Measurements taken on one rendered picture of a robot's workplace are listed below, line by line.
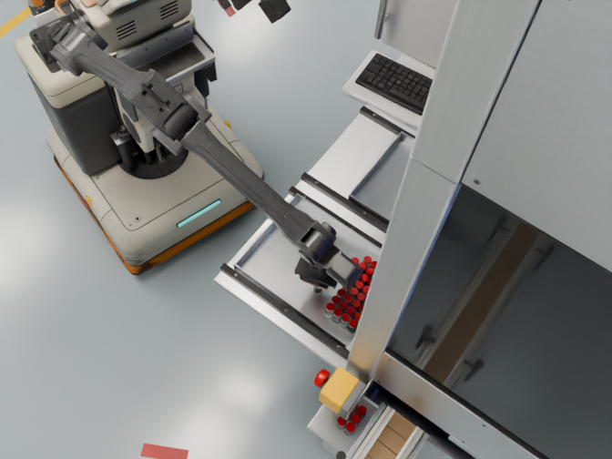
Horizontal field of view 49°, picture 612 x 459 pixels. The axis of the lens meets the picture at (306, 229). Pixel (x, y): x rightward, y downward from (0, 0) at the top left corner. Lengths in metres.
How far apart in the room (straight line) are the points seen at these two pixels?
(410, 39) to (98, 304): 1.50
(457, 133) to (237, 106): 2.44
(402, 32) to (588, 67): 1.63
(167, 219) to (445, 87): 1.91
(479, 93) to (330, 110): 2.46
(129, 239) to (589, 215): 1.96
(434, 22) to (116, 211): 1.28
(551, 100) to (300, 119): 2.48
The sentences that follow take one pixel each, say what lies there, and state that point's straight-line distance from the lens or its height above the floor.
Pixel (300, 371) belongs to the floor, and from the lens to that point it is 2.53.
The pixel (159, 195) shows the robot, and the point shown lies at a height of 0.28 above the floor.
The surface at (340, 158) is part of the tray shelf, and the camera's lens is 1.87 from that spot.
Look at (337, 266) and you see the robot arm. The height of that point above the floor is 1.14.
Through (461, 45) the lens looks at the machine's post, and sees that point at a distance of 0.62.
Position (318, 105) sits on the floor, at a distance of 3.10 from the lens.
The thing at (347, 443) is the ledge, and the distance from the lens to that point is 1.58.
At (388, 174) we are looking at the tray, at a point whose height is 0.88.
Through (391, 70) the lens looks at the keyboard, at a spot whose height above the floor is 0.82.
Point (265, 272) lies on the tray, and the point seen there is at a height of 0.88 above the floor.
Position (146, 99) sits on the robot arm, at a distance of 1.34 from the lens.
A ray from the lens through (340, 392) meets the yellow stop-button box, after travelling 1.44.
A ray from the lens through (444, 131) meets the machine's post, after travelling 0.71.
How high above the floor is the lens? 2.43
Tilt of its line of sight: 62 degrees down
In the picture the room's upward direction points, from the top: 4 degrees clockwise
